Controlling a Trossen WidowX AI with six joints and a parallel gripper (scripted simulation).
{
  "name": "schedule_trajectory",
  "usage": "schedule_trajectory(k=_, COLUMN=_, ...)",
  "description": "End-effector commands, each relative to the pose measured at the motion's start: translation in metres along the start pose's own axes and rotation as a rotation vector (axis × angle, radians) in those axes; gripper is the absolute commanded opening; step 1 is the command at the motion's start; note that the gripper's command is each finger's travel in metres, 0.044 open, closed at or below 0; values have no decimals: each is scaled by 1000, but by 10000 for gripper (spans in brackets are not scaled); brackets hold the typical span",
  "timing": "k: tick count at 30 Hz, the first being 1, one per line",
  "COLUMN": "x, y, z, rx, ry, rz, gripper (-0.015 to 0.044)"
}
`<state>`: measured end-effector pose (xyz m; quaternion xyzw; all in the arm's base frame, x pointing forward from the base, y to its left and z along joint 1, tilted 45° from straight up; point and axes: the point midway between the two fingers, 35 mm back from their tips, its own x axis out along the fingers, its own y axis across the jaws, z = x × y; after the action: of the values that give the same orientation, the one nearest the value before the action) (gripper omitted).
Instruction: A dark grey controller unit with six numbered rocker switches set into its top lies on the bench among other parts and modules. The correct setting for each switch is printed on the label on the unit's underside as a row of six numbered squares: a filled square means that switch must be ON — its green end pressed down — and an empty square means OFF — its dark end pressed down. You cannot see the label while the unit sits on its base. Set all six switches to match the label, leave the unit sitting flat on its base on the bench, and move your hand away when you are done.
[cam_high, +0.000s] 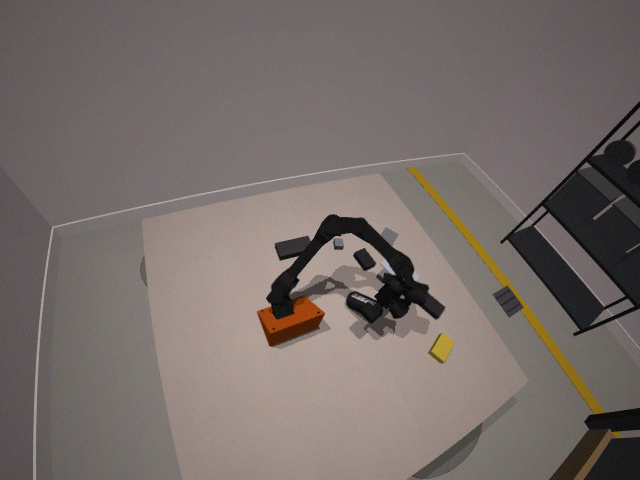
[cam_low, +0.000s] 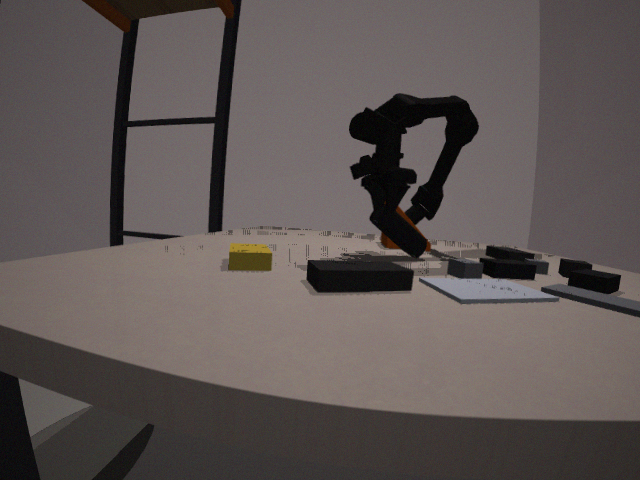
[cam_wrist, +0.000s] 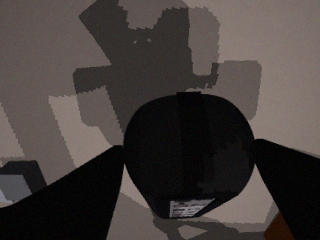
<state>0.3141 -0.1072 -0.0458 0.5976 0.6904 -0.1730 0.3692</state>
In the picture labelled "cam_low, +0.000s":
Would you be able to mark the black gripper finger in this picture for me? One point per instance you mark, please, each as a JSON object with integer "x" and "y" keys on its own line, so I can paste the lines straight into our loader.
{"x": 378, "y": 196}
{"x": 394, "y": 194}

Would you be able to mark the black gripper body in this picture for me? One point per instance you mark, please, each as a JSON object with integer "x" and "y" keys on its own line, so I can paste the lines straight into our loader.
{"x": 393, "y": 173}

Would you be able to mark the yellow block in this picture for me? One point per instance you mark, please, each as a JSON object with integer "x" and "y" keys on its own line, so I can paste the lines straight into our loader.
{"x": 250, "y": 257}

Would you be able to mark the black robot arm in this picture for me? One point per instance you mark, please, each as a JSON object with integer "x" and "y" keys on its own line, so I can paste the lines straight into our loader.
{"x": 385, "y": 125}

